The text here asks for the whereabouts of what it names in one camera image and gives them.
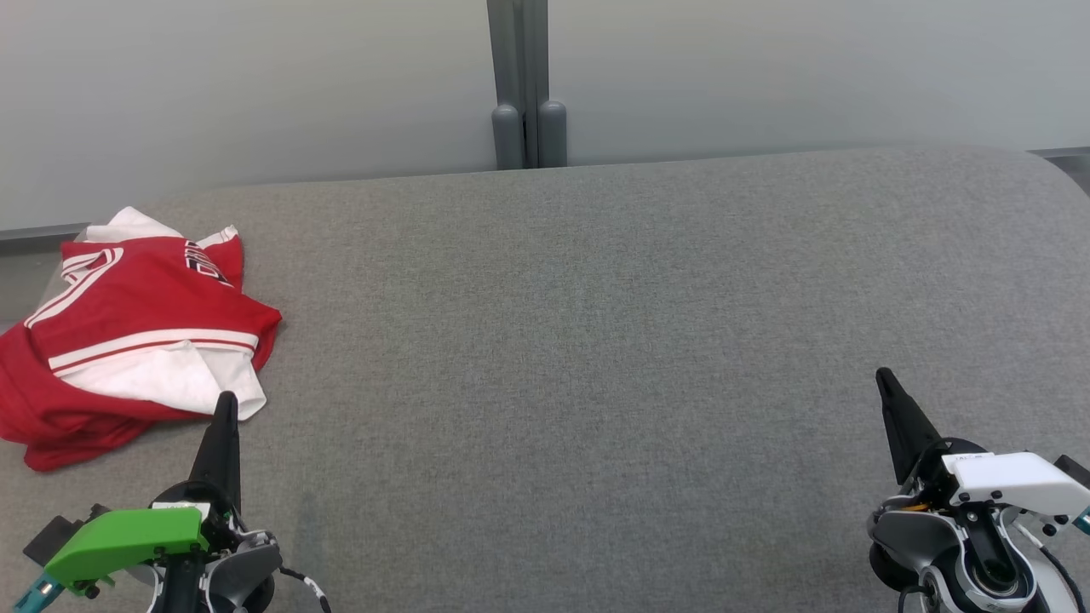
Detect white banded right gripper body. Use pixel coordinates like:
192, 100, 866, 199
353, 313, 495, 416
903, 438, 1090, 517

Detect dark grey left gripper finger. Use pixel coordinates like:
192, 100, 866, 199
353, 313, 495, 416
187, 391, 243, 516

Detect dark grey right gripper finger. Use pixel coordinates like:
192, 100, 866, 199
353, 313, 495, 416
876, 367, 943, 487

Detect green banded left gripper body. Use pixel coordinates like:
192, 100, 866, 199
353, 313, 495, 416
44, 481, 250, 597

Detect red white basketball jersey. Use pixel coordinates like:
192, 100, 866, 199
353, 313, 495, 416
24, 207, 283, 422

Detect grey double partition post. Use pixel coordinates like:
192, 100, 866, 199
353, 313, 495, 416
486, 0, 568, 170

